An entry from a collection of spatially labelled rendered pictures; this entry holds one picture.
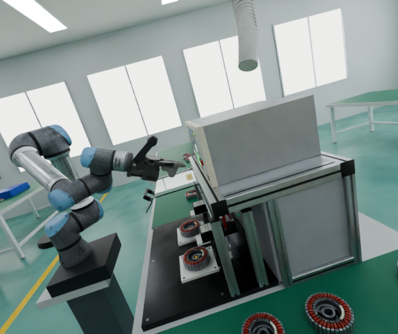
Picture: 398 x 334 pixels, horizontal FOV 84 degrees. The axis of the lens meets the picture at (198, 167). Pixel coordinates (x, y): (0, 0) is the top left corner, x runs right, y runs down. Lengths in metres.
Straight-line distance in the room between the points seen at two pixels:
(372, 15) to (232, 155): 7.26
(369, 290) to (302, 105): 0.58
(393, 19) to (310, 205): 7.59
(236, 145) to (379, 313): 0.59
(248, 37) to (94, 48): 4.28
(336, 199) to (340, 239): 0.15
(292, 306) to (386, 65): 7.52
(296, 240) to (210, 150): 0.39
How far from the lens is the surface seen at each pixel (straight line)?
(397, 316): 0.85
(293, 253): 0.82
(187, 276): 0.95
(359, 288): 0.89
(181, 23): 5.84
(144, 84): 5.56
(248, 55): 1.99
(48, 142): 1.18
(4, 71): 6.50
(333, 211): 0.83
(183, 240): 1.14
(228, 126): 0.70
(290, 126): 0.78
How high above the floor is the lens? 1.38
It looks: 15 degrees down
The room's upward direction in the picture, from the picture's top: 16 degrees counter-clockwise
